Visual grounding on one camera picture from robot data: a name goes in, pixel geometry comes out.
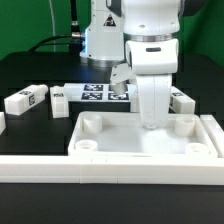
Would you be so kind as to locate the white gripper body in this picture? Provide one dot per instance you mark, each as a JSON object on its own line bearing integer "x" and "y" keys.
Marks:
{"x": 153, "y": 64}

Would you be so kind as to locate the white right fence bar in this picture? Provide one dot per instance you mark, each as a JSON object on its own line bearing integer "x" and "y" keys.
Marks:
{"x": 215, "y": 132}

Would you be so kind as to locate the white desk tabletop tray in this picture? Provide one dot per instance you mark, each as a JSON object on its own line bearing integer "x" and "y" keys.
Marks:
{"x": 122, "y": 134}

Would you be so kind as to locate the white marker base plate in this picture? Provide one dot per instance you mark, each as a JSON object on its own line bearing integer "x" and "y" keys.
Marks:
{"x": 96, "y": 93}

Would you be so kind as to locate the white fence bar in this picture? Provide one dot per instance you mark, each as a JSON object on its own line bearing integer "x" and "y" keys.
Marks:
{"x": 215, "y": 132}
{"x": 136, "y": 170}

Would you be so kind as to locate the white front fence bar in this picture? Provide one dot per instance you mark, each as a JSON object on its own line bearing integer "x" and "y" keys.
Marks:
{"x": 136, "y": 170}

